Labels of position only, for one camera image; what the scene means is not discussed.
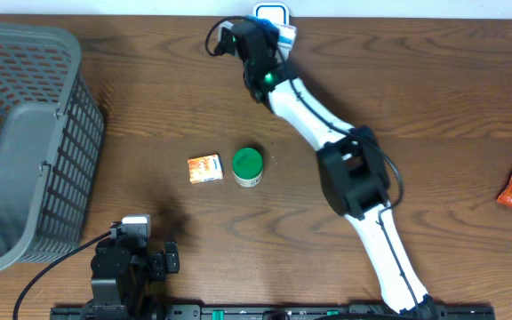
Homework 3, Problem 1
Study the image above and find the white Panadol medicine box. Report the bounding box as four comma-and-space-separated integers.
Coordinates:
276, 24, 298, 60

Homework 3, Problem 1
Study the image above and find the green lid jar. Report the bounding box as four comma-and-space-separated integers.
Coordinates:
232, 148, 263, 188

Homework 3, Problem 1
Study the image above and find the orange snack packet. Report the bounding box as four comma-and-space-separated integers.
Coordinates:
188, 154, 223, 184

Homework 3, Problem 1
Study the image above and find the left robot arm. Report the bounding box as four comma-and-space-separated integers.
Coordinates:
80, 223, 180, 320

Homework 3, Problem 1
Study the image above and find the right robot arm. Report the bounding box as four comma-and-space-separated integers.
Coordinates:
213, 16, 439, 319

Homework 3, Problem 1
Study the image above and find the white barcode scanner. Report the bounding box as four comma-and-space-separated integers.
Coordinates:
252, 2, 290, 25

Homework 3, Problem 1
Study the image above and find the grey plastic basket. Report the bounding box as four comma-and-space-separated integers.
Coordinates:
0, 23, 105, 271

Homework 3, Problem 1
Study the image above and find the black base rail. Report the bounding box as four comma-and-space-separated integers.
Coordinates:
50, 303, 496, 320

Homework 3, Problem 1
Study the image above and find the black right camera cable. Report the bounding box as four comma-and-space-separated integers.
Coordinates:
204, 15, 421, 312

